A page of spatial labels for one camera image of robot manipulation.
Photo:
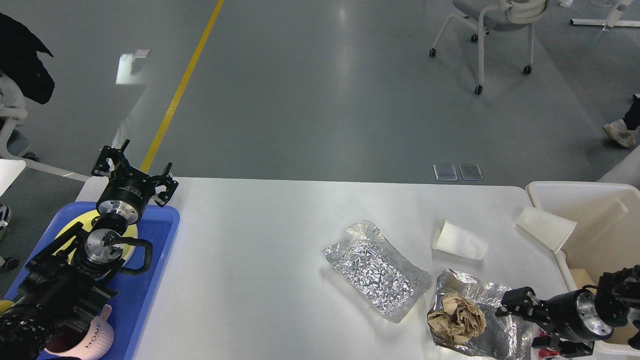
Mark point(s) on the silver foil bag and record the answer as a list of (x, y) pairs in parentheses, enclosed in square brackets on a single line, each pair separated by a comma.
[(379, 273)]

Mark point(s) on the crushed red can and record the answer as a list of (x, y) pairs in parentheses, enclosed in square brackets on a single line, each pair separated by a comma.
[(547, 353)]

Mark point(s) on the white paper cup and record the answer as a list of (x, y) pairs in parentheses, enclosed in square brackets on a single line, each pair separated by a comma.
[(547, 228), (458, 241)]

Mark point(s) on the white side table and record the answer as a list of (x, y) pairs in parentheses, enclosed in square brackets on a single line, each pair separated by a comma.
[(10, 170)]

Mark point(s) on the white office chair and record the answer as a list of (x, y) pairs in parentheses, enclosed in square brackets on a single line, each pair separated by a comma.
[(486, 16)]

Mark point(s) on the pink mug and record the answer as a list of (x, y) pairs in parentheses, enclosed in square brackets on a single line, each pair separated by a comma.
[(90, 344)]

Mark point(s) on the white plastic bin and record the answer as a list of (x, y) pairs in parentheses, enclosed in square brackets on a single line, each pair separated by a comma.
[(607, 217)]

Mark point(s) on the floor socket plate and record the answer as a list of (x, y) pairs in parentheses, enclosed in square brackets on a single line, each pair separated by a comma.
[(471, 172), (445, 172)]

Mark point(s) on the blue mug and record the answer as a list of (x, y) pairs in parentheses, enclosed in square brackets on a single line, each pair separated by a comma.
[(5, 305)]

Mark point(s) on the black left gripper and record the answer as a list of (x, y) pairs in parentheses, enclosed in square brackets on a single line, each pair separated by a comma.
[(125, 198)]

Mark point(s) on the black jacket on chair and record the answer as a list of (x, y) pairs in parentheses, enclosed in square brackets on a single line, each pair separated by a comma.
[(20, 61)]

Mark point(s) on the yellow plastic plate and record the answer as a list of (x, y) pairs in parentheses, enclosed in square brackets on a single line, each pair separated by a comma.
[(87, 220)]

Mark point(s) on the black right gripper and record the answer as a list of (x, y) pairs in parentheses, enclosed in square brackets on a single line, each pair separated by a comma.
[(576, 316)]

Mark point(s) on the foil wrapper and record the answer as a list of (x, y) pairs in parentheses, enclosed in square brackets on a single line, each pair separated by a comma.
[(504, 338)]

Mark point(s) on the blue plastic tray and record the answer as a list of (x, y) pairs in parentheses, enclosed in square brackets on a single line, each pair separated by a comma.
[(131, 306)]

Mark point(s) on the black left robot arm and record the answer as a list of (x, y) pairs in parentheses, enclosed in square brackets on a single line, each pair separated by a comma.
[(67, 281)]

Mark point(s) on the person in dark trousers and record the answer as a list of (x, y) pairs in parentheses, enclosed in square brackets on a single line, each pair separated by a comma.
[(624, 131)]

